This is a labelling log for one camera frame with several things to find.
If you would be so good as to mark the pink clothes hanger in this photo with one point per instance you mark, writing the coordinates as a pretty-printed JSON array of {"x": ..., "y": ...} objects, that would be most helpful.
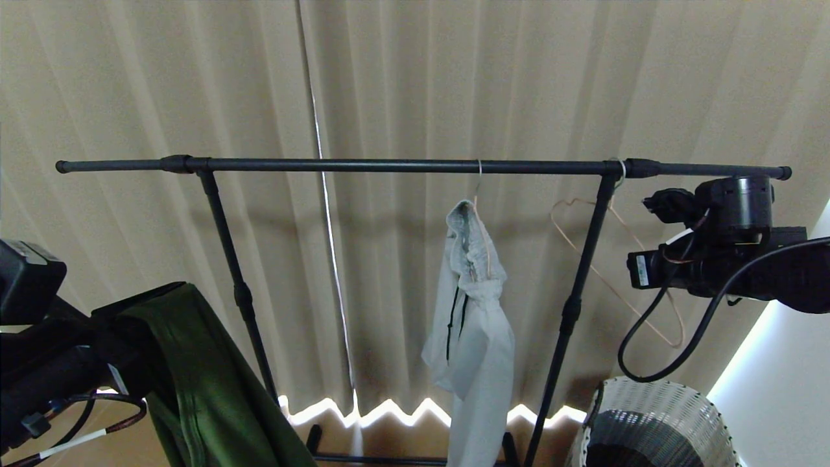
[
  {"x": 486, "y": 246},
  {"x": 583, "y": 259}
]

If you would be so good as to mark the white laundry basket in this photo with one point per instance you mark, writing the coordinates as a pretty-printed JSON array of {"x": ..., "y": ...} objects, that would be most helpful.
[{"x": 655, "y": 402}]

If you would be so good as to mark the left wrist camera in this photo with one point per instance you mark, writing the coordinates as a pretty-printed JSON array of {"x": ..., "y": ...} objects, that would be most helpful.
[{"x": 26, "y": 282}]

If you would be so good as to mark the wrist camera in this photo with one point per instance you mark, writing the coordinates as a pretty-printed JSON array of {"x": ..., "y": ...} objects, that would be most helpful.
[
  {"x": 674, "y": 204},
  {"x": 26, "y": 282}
]

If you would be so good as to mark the beige curtain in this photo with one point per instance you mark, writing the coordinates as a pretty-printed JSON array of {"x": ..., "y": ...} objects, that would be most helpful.
[{"x": 162, "y": 78}]

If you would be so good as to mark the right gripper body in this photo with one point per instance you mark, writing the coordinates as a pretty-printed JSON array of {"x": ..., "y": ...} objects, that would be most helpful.
[{"x": 681, "y": 269}]

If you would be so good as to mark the black clothes rack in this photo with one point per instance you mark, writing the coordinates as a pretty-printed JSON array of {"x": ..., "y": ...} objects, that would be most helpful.
[{"x": 389, "y": 165}]

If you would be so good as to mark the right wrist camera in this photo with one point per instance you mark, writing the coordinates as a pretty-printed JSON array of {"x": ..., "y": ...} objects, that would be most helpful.
[{"x": 674, "y": 204}]

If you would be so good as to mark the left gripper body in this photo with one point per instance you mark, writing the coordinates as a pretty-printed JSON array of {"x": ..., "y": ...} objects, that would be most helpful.
[{"x": 58, "y": 363}]

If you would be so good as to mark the pale grey shorts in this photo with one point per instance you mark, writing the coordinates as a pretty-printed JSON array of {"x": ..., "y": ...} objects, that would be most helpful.
[{"x": 480, "y": 363}]

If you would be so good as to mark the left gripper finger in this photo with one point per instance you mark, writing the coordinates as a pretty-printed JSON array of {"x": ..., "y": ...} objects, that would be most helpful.
[{"x": 130, "y": 299}]

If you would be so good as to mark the green garment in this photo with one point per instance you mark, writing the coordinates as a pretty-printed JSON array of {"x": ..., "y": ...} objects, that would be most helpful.
[{"x": 207, "y": 389}]

